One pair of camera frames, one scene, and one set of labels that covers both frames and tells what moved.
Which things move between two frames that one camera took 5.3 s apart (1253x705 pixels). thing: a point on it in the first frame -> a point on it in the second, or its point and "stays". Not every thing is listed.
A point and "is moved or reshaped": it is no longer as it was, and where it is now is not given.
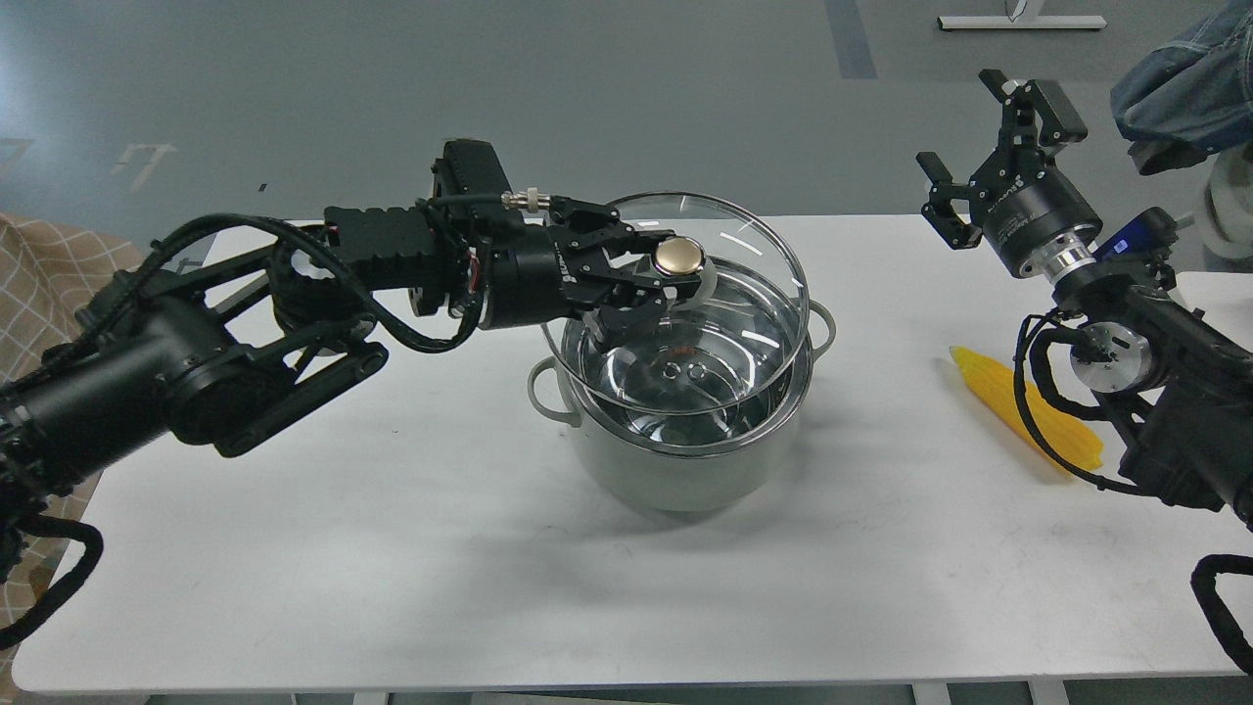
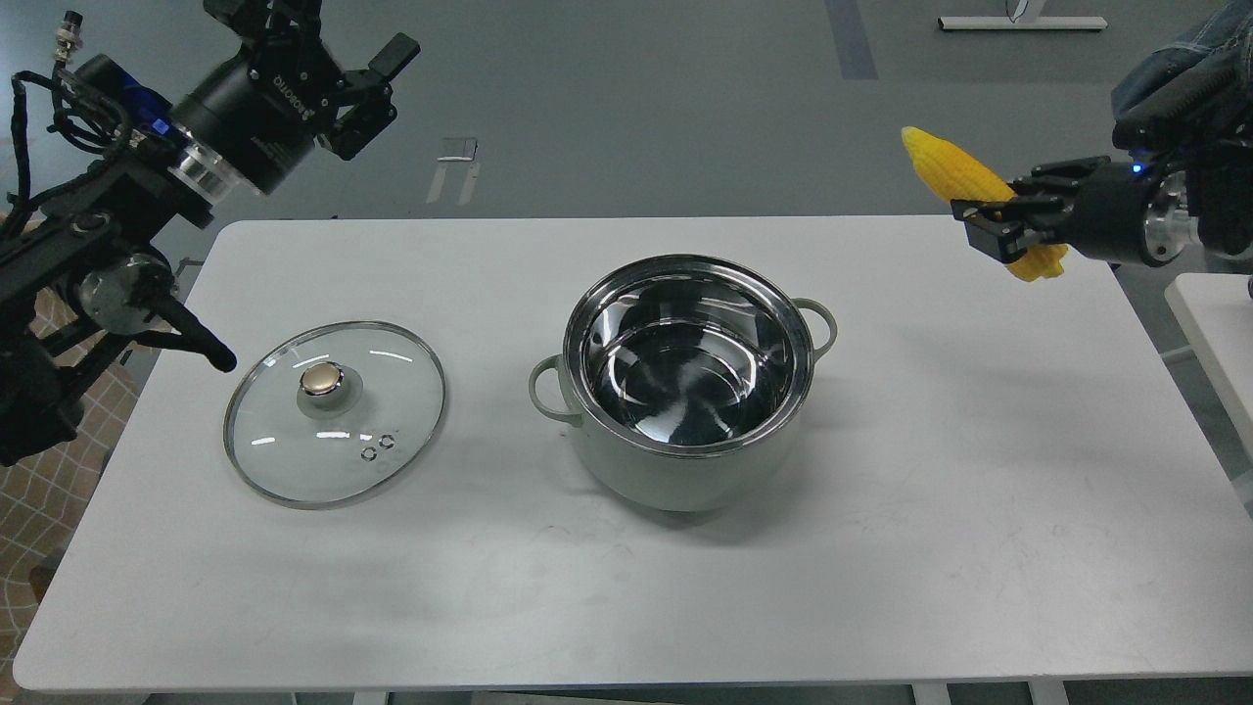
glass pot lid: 736,338 -> 332,414
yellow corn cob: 1061,437 is moved or reshaped
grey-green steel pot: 700,412 stays
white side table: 1225,298 stays
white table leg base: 1023,15 stays
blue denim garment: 1193,96 stays
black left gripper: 546,272 -> 258,112
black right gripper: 1034,219 -> 1120,211
